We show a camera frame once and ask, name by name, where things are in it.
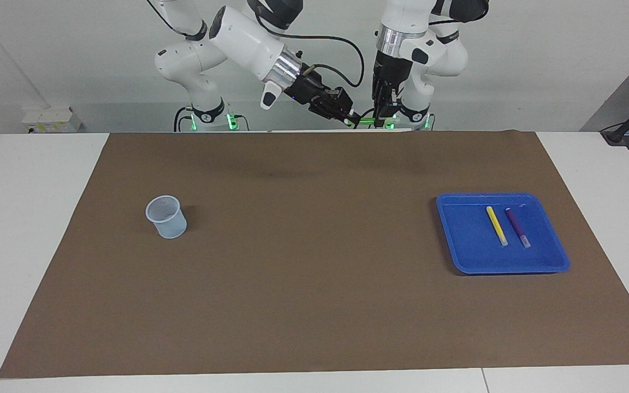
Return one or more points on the blue plastic tray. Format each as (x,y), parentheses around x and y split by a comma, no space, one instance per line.
(473,245)

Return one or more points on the purple marker pen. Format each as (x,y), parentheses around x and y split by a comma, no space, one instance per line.
(517,226)

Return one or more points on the brown table mat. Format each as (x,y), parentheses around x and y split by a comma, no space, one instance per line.
(314,273)

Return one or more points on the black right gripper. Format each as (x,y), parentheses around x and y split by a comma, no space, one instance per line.
(312,93)

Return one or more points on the white power strip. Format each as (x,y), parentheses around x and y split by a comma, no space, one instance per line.
(52,117)

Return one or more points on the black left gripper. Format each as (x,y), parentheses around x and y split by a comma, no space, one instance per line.
(391,71)

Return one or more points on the translucent white plastic cup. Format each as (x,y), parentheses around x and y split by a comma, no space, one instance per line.
(175,229)

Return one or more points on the yellow marker pen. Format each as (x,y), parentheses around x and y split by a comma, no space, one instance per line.
(497,225)

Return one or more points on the green marker pen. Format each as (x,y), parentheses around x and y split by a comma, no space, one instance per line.
(366,121)

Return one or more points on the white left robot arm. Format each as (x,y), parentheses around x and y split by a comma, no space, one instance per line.
(445,57)

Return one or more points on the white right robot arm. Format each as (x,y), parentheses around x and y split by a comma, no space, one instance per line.
(243,41)

